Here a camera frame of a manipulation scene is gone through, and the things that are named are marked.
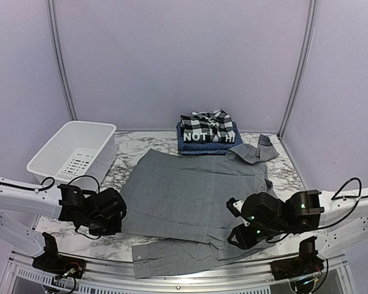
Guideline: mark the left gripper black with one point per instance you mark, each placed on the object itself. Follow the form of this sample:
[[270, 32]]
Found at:
[[115, 228]]

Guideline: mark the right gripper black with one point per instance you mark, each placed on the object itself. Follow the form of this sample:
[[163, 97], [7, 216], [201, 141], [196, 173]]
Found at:
[[245, 242]]

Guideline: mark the white plastic bin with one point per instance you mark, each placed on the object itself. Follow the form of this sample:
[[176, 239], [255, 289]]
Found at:
[[77, 148]]

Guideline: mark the grey long sleeve shirt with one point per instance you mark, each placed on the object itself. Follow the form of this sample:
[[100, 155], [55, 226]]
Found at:
[[182, 201]]

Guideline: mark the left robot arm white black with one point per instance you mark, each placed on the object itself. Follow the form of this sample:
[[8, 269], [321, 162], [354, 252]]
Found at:
[[63, 202]]

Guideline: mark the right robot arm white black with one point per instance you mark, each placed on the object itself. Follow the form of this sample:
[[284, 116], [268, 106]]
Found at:
[[335, 220]]

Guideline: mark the black shirt white letters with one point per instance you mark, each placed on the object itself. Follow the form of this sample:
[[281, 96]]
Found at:
[[204, 137]]

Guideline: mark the blue checked folded shirt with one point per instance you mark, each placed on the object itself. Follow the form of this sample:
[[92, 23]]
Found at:
[[212, 148]]

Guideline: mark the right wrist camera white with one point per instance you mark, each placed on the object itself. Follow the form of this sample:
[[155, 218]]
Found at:
[[234, 206]]

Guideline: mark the aluminium frame rail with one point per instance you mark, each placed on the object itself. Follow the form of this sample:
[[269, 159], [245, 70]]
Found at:
[[108, 276]]

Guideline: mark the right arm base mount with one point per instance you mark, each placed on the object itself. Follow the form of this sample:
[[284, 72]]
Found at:
[[307, 262]]

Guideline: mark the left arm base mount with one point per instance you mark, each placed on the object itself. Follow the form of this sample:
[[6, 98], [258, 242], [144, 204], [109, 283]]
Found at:
[[53, 262]]

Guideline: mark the left wall aluminium profile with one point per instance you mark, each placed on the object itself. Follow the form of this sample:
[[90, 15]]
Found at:
[[59, 59]]

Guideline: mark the wall aluminium profile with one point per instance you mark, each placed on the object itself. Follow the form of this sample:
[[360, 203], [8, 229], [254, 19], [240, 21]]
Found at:
[[59, 59], [303, 58]]

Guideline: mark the right wall aluminium profile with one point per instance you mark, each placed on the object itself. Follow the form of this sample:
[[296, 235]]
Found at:
[[303, 58]]

